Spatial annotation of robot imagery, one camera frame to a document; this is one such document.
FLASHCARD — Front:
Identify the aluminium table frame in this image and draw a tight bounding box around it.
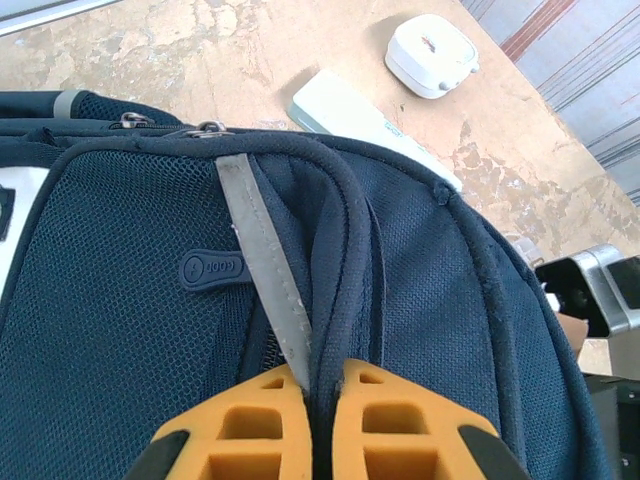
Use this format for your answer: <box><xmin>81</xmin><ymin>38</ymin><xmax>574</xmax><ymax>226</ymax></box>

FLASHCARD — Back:
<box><xmin>0</xmin><ymin>0</ymin><xmax>119</xmax><ymax>37</ymax></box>

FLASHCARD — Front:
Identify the navy blue backpack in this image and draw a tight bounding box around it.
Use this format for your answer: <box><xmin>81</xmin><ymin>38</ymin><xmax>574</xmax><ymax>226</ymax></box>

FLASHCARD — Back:
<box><xmin>0</xmin><ymin>89</ymin><xmax>616</xmax><ymax>480</ymax></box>

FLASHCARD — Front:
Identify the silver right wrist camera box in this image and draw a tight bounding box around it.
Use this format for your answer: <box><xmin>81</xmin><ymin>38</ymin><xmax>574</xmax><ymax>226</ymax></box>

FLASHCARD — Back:
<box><xmin>533</xmin><ymin>243</ymin><xmax>640</xmax><ymax>339</ymax></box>

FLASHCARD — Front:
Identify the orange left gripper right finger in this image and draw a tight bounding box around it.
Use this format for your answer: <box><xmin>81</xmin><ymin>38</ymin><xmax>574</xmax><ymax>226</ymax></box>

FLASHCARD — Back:
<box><xmin>333</xmin><ymin>357</ymin><xmax>534</xmax><ymax>480</ymax></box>

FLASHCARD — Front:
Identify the white round container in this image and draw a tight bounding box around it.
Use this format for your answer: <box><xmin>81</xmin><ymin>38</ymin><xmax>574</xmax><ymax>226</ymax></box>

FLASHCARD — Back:
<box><xmin>384</xmin><ymin>13</ymin><xmax>481</xmax><ymax>100</ymax></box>

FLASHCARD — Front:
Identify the pale green pencil case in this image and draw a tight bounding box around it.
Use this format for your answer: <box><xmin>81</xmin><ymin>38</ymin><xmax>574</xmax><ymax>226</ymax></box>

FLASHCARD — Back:
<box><xmin>287</xmin><ymin>68</ymin><xmax>464</xmax><ymax>194</ymax></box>

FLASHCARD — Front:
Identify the clear plastic packet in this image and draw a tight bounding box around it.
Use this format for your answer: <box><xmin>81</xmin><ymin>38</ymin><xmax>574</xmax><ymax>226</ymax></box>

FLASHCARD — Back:
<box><xmin>510</xmin><ymin>234</ymin><xmax>546</xmax><ymax>269</ymax></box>

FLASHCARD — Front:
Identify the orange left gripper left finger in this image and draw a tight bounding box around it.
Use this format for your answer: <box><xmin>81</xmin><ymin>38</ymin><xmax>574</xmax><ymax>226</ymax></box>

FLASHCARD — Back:
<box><xmin>130</xmin><ymin>367</ymin><xmax>314</xmax><ymax>480</ymax></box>

